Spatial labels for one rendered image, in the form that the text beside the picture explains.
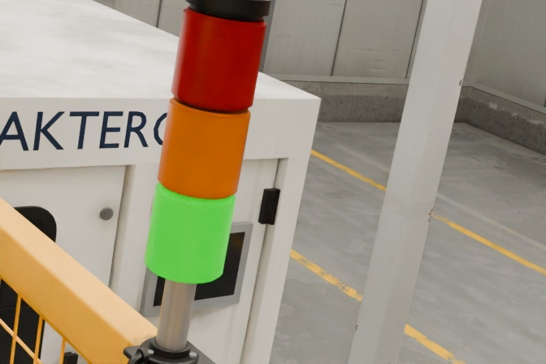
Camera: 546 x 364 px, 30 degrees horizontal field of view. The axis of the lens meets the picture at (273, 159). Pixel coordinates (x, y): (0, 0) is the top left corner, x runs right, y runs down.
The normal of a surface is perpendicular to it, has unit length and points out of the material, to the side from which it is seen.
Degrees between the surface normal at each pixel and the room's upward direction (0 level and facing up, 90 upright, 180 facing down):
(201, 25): 90
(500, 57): 90
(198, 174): 90
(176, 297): 90
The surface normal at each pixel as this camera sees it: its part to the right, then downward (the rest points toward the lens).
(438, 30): -0.77, 0.04
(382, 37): 0.58, 0.32
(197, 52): -0.48, 0.15
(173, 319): -0.12, 0.25
